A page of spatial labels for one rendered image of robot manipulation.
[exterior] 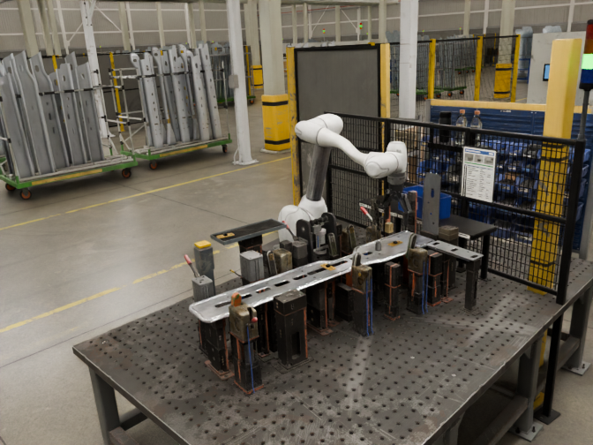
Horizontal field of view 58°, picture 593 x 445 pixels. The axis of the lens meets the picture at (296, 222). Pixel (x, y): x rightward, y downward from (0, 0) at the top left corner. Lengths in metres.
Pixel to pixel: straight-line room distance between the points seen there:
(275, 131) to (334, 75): 5.25
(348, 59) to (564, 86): 2.69
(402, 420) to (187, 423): 0.81
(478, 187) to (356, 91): 2.27
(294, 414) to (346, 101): 3.61
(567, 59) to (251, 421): 2.13
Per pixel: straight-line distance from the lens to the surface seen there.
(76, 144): 9.43
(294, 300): 2.25
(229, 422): 2.15
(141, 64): 10.22
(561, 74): 2.89
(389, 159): 2.61
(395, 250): 2.80
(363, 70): 5.07
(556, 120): 2.91
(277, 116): 10.40
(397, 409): 2.18
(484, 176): 3.13
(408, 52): 7.18
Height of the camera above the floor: 2.04
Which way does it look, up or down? 19 degrees down
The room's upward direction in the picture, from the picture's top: 3 degrees counter-clockwise
